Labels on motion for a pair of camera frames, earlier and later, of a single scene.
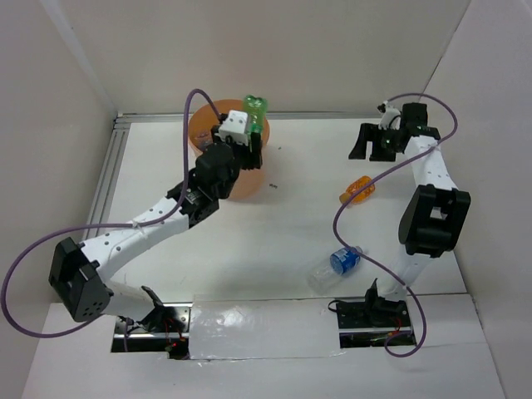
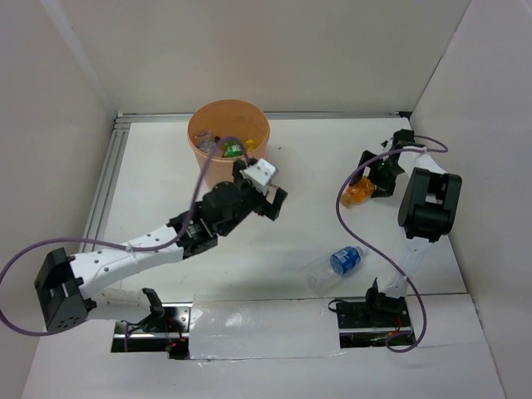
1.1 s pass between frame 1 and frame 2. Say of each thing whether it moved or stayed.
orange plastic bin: stayed
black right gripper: moved
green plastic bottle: moved
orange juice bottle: stayed
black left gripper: moved
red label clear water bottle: stayed
